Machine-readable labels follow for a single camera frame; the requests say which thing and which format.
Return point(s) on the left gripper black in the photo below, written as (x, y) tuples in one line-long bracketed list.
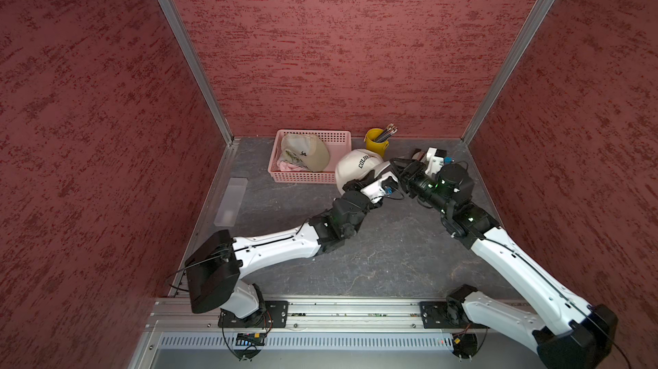
[(356, 184)]

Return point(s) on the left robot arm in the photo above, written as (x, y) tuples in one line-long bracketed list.
[(215, 271)]

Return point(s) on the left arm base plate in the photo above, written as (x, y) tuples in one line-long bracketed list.
[(273, 316)]

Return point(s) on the left corner aluminium post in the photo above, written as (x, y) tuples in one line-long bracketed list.
[(173, 18)]

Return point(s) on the pink plastic basket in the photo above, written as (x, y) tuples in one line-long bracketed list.
[(338, 143)]

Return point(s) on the yellow pencil cup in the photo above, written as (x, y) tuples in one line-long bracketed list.
[(372, 144)]

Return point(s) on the corner aluminium post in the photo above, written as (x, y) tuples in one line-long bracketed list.
[(531, 25), (173, 18)]

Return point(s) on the right corner aluminium post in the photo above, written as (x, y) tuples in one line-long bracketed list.
[(531, 25)]

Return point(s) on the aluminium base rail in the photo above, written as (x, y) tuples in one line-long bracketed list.
[(314, 313)]

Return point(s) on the beige baseball cap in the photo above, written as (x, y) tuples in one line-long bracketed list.
[(305, 150)]

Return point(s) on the pink cloth in basket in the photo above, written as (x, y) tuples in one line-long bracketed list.
[(285, 166)]

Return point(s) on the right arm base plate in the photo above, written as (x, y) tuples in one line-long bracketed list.
[(440, 315)]

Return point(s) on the white Colorado baseball cap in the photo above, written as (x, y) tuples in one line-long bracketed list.
[(358, 165)]

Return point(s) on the beige stapler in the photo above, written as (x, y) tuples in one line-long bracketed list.
[(419, 155)]

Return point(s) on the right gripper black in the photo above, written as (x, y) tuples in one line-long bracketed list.
[(406, 174)]

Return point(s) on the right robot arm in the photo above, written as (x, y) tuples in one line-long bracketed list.
[(564, 330)]

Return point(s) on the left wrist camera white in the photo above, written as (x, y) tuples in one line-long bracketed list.
[(384, 187)]

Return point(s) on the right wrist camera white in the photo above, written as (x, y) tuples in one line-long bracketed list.
[(435, 160)]

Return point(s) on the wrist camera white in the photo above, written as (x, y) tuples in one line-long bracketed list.
[(384, 187), (435, 160)]

